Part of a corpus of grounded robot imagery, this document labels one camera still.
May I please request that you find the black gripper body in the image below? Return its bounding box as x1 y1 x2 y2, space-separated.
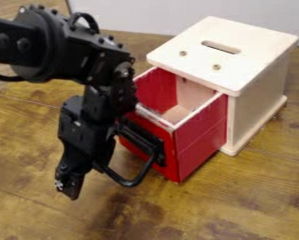
54 96 112 175

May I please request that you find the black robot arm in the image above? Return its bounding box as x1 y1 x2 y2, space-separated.
0 5 136 200

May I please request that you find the white wooden box cabinet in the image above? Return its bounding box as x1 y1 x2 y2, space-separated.
146 16 297 156

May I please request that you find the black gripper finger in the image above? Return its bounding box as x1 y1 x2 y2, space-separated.
54 173 85 201
93 137 116 173

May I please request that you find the black metal drawer handle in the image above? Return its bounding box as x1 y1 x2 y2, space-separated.
100 119 167 188

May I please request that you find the red drawer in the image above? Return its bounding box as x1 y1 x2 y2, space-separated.
126 67 228 183

